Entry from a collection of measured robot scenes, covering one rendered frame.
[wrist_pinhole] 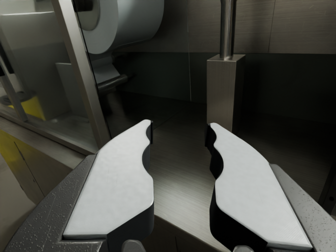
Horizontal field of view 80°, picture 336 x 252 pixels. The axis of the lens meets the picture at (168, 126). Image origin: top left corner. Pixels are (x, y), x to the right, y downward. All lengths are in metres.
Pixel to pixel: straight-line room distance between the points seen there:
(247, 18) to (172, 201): 0.67
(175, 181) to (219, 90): 0.30
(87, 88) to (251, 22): 0.61
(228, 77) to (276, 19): 0.30
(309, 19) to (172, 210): 0.70
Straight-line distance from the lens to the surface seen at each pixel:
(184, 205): 0.52
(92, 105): 0.58
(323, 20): 0.84
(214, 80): 0.65
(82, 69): 0.55
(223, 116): 0.68
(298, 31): 0.84
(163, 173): 0.60
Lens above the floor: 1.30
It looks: 29 degrees down
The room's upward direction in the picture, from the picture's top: 6 degrees counter-clockwise
